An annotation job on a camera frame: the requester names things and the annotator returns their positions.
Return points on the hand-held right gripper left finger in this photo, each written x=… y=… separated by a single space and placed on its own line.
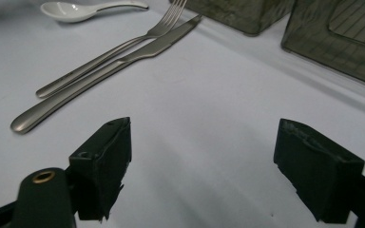
x=103 y=167

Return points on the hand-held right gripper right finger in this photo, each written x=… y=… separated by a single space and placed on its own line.
x=316 y=177

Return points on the steel table knife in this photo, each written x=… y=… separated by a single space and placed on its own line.
x=107 y=71

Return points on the steel fork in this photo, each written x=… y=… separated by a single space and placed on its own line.
x=107 y=55

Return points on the smoky transparent plastic bin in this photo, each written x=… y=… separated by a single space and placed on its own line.
x=244 y=15
x=339 y=50

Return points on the white ceramic spoon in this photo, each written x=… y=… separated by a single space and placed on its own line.
x=66 y=11

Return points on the white table mat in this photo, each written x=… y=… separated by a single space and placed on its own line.
x=202 y=101

